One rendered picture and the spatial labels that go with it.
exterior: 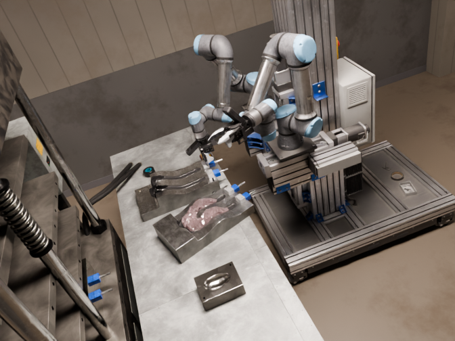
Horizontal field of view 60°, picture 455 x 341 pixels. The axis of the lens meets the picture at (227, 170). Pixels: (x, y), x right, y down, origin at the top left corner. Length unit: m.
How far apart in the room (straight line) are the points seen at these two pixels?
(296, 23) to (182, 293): 1.46
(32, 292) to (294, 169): 1.46
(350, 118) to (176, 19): 1.93
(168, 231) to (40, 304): 0.80
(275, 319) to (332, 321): 0.95
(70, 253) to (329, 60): 1.68
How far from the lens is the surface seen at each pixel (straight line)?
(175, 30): 3.80
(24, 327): 1.27
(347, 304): 2.79
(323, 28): 2.25
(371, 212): 3.02
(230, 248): 2.10
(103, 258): 2.39
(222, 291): 1.86
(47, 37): 3.80
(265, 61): 1.97
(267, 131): 1.87
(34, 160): 2.39
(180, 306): 1.97
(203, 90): 4.02
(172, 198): 2.38
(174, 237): 2.11
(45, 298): 1.63
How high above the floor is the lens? 2.36
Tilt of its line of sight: 37 degrees down
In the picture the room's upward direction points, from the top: 16 degrees counter-clockwise
